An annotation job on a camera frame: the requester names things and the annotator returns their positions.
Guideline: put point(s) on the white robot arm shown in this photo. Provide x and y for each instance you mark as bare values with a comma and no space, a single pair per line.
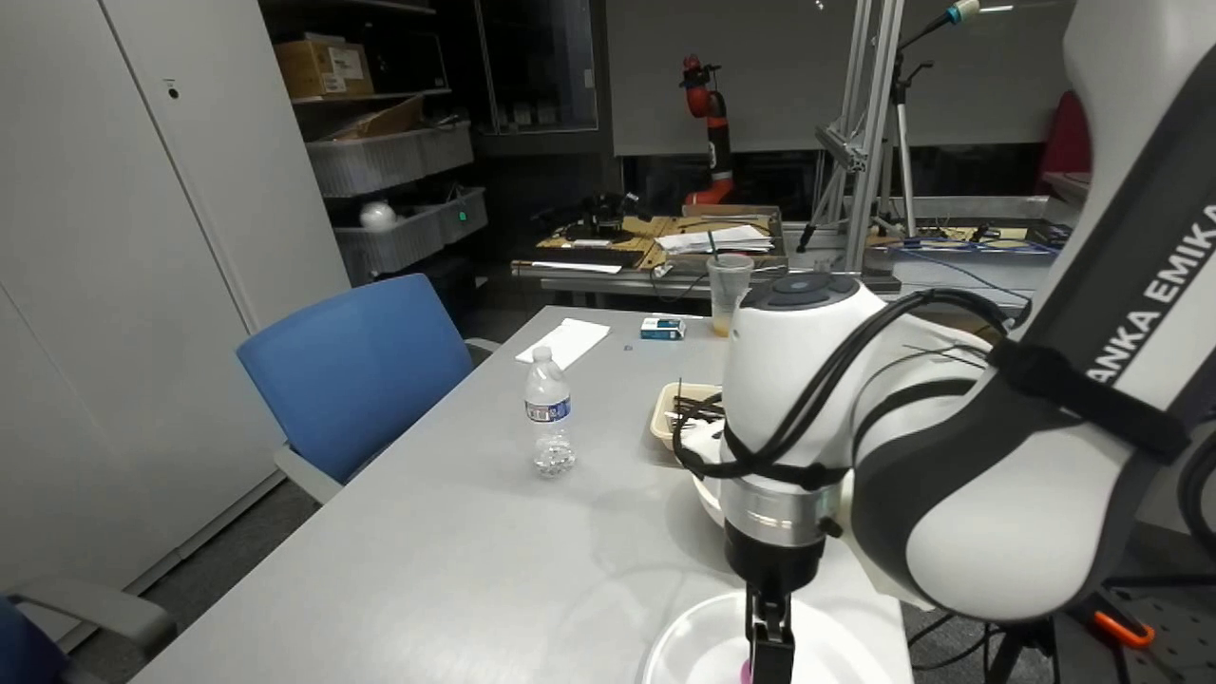
993,466

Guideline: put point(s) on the black tripod orange clamp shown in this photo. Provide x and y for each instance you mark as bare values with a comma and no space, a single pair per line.
1097,616

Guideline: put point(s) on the small blue white box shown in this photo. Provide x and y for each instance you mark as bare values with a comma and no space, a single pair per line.
662,327

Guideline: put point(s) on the cardboard box on shelf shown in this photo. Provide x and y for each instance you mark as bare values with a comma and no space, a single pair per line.
321,67

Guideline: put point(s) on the beige cutlery tray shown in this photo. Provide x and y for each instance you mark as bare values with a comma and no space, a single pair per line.
681,431

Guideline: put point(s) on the black plastic forks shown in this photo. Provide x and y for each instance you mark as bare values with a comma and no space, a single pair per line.
699,409

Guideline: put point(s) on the clear plastic cup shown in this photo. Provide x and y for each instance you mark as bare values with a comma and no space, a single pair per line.
727,286

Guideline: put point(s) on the grey shelf bins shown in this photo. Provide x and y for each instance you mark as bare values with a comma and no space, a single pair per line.
400,200

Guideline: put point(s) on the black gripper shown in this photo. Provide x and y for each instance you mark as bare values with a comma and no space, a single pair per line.
771,552

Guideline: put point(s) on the white foam plate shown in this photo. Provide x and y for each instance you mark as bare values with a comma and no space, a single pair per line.
703,642

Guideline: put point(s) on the white paper sheet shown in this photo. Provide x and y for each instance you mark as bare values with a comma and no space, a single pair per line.
567,340

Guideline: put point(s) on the blue office chair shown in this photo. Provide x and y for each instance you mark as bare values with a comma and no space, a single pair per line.
352,372

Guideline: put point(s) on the red chair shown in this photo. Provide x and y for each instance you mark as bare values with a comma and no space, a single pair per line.
1064,151

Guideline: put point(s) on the grey storage cabinet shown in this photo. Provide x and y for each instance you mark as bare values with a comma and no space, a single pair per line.
157,208

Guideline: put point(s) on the clear plastic water bottle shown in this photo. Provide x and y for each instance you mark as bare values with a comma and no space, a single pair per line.
547,416

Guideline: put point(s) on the white ceramic bowl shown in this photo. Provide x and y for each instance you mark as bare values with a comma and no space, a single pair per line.
708,493

